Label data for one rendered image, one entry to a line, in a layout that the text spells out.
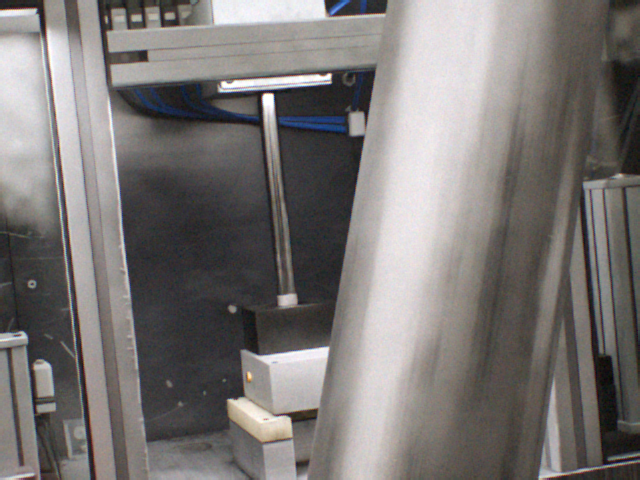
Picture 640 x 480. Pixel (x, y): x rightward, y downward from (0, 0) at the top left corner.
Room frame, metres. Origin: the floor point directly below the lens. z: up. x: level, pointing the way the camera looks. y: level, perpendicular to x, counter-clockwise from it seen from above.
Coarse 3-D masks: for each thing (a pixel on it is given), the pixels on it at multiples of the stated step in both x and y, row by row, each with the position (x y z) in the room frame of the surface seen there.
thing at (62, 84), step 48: (48, 0) 1.01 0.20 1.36; (96, 0) 1.02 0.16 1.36; (48, 48) 1.01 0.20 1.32; (96, 48) 1.02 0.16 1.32; (96, 96) 1.02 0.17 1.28; (96, 144) 1.01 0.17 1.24; (576, 240) 1.13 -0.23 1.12; (576, 288) 1.13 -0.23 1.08; (96, 336) 1.01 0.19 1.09; (576, 336) 1.13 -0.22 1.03; (96, 384) 1.01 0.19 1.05; (96, 432) 1.01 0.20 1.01; (144, 432) 1.02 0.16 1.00
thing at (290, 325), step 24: (264, 96) 1.26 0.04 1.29; (264, 120) 1.26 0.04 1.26; (264, 144) 1.26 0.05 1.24; (264, 168) 1.27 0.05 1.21; (288, 216) 1.27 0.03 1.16; (288, 240) 1.27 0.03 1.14; (288, 264) 1.26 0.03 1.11; (288, 288) 1.26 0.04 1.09; (264, 312) 1.23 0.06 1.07; (288, 312) 1.24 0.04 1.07; (312, 312) 1.25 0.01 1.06; (264, 336) 1.23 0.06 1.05; (288, 336) 1.24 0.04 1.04; (312, 336) 1.25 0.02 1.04
